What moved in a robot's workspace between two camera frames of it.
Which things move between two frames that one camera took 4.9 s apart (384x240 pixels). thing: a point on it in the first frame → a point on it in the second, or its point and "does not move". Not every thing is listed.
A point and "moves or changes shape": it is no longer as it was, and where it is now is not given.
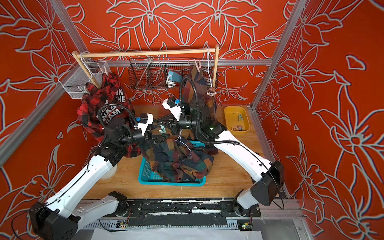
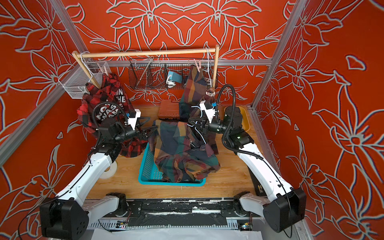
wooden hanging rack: (79, 55) does not move
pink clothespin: (198, 67) does not move
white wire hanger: (179, 137) moves or changes shape
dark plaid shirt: (178, 160) moves or changes shape
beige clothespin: (106, 71) does not move
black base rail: (186, 212) does not move
